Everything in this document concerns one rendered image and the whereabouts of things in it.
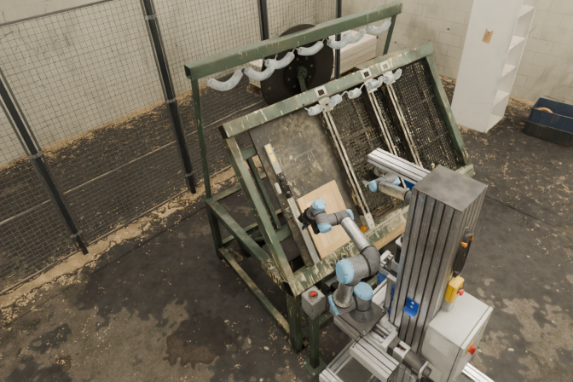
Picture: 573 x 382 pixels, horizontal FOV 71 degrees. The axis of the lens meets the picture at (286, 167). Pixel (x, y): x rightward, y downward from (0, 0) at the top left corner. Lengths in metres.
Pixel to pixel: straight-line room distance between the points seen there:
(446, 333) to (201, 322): 2.27
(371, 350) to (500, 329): 1.75
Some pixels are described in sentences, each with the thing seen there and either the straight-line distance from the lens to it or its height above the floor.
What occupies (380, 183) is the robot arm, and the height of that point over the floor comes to 1.54.
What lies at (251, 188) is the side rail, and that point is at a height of 1.50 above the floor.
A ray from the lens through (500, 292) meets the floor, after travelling 4.39.
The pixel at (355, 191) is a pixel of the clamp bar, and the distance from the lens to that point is 3.22.
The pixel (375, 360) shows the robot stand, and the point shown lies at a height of 0.96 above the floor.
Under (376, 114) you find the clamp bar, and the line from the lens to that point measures 3.44.
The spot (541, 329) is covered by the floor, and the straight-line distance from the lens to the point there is 4.28.
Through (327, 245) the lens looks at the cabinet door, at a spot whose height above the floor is 0.94.
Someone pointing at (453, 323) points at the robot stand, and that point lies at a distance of 2.51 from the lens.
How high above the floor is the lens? 3.25
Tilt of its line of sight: 36 degrees down
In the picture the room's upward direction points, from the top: 4 degrees counter-clockwise
